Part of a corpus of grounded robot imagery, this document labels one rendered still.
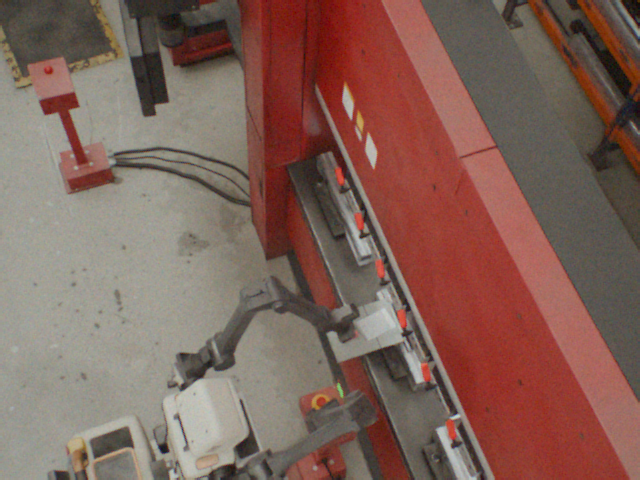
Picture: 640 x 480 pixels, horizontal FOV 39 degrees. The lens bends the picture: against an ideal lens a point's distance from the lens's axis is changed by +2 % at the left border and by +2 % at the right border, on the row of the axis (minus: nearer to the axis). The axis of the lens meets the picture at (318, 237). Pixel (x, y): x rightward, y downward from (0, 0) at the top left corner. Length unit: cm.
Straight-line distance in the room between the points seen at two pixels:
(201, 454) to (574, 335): 133
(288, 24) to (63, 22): 260
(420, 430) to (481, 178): 144
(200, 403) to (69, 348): 172
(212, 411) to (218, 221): 199
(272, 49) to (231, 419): 126
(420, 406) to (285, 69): 134
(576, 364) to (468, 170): 52
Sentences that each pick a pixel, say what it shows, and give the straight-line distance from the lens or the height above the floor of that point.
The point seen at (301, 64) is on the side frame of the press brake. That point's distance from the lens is 328.
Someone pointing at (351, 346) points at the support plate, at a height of 100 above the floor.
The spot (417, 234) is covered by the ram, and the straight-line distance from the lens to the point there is 271.
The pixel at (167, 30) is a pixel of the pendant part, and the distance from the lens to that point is 380.
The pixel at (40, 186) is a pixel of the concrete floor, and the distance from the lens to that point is 491.
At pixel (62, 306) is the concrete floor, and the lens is 457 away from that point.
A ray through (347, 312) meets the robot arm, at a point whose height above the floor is 124.
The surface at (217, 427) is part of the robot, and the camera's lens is 282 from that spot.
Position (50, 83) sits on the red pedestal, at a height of 80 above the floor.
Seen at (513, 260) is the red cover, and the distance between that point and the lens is 207.
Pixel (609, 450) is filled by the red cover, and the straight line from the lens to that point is 200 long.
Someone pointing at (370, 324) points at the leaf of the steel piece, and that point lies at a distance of 335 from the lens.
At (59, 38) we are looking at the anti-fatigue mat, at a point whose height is 1.
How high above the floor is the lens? 410
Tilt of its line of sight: 62 degrees down
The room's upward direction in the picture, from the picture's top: 5 degrees clockwise
